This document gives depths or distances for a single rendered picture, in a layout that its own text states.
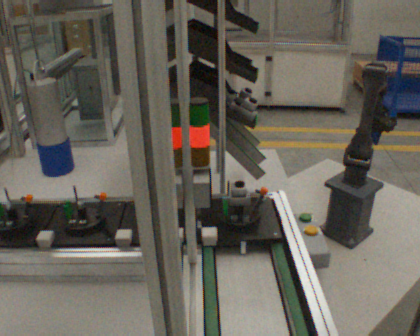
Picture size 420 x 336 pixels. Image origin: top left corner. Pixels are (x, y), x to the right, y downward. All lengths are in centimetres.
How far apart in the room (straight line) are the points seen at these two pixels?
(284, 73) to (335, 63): 67
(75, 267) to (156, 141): 96
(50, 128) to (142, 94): 153
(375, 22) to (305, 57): 502
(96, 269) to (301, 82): 437
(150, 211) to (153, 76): 10
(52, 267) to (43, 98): 80
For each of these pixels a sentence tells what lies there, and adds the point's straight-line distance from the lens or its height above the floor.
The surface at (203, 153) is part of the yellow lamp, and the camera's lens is 90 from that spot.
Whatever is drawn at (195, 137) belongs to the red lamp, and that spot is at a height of 134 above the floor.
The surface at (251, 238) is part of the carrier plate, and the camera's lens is 116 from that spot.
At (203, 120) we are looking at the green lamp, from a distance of 87.
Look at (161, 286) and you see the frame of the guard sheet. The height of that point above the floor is 143.
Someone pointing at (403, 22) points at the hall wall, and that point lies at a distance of 1020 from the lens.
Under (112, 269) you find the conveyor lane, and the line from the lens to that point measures 118.
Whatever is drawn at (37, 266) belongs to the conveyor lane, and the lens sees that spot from 125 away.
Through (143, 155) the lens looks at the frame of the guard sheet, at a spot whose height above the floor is 156.
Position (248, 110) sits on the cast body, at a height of 124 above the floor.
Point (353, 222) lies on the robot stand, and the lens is 132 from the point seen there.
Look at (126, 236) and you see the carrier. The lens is 116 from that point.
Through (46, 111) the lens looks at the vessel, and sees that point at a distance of 177.
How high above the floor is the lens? 167
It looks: 27 degrees down
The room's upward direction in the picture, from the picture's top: 1 degrees counter-clockwise
